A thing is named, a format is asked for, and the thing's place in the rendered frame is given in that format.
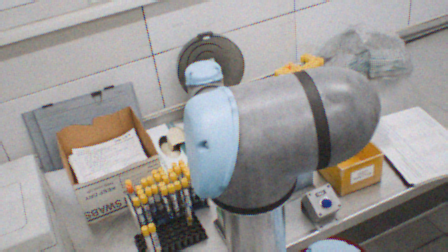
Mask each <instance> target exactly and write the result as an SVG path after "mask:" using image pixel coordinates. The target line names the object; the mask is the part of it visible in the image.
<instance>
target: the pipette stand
mask: <svg viewBox="0 0 448 252"><path fill-rule="evenodd" d="M315 189H316V186H315V185H314V184H313V172H308V173H305V174H302V175H298V181H297V186H296V188H295V190H294V194H293V195H292V196H291V198H290V199H289V200H288V202H289V201H291V200H294V199H296V198H298V197H301V196H302V195H304V194H307V193H308V192H310V191H311V190H315ZM288 202H287V203H288Z"/></svg>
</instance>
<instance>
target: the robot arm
mask: <svg viewBox="0 0 448 252"><path fill-rule="evenodd" d="M185 76H186V86H187V89H188V94H189V101H188V102H187V103H186V107H185V109H184V115H183V127H184V138H185V145H186V156H187V162H188V165H189V174H190V177H191V180H192V183H193V188H194V191H195V192H196V194H197V195H198V196H199V197H202V198H206V197H208V198H210V200H212V202H213V203H215V205H216V206H218V207H219V208H220V209H221V215H222V219H223V224H224V228H225V238H226V242H227V246H228V252H286V229H285V203H287V202H288V200H289V199H290V198H291V196H292V195H293V194H294V190H295V188H296V186H297V181H298V175H302V174H305V173H308V172H314V171H317V170H320V169H323V168H329V167H332V166H335V165H338V164H340V163H342V162H345V161H347V160H348V159H351V158H352V157H353V156H355V155H357V153H359V152H360V151H361V150H362V149H363V148H364V147H365V146H366V145H367V144H368V143H369V141H370V140H372V137H373V136H374V135H375V132H376V131H377V129H378V127H379V122H380V119H381V114H382V110H381V101H380V98H379V96H378V92H377V90H375V87H374V86H373V84H372V83H371V82H370V81H369V80H368V79H367V78H366V77H364V76H363V74H360V73H358V72H357V71H353V70H350V69H348V68H338V67H318V68H308V69H305V70H301V71H297V72H293V73H289V74H282V75H279V76H275V77H269V78H266V79H263V80H256V81H253V82H249V83H242V84H239V85H236V86H229V87H225V86H224V84H223V75H222V74H221V67H220V66H219V65H218V64H217V63H215V62H214V61H198V62H196V63H193V64H191V65H190V66H189V67H187V68H186V72H185ZM330 143H331V144H330ZM305 252H360V251H359V249H357V248H356V247H355V246H352V245H348V244H347V243H346V242H344V241H341V240H320V241H318V242H316V243H313V244H312V245H310V246H309V247H308V249H307V250H306V251H305Z"/></svg>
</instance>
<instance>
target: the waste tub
mask: <svg viewBox="0 0 448 252"><path fill-rule="evenodd" d="M384 155H385V152H382V150H381V149H379V147H378V146H375V144H374V143H372V141H371V140H370V141H369V143H368V144H367V145H366V146H365V147H364V148H363V149H362V150H361V151H360V152H359V153H357V155H355V156H353V157H352V158H351V159H348V160H347V161H345V162H342V163H340V164H338V165H335V166H332V167H329V168H323V169H320V170H317V171H318V172H319V173H320V175H322V176H323V178H324V179H325V180H326V181H327V182H328V183H329V184H330V186H331V187H332V188H333V189H334V190H335V191H336V193H338V195H339V196H345V195H348V194H349V193H353V192H355V191H357V190H361V189H363V188H365V187H369V186H371V185H372V184H376V183H378V182H380V181H381V176H382V168H383V161H384Z"/></svg>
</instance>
